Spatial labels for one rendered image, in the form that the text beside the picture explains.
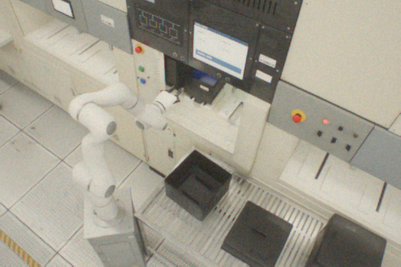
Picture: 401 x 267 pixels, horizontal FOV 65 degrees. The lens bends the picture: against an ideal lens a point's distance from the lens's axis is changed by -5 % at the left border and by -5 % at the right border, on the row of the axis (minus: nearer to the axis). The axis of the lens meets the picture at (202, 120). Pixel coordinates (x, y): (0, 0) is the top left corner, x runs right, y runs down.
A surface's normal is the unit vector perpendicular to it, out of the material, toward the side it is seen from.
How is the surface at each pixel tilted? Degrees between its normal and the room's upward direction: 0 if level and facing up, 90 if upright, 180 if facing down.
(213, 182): 0
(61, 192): 0
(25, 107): 0
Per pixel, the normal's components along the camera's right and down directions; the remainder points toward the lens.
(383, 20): -0.55, 0.63
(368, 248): 0.04, -0.64
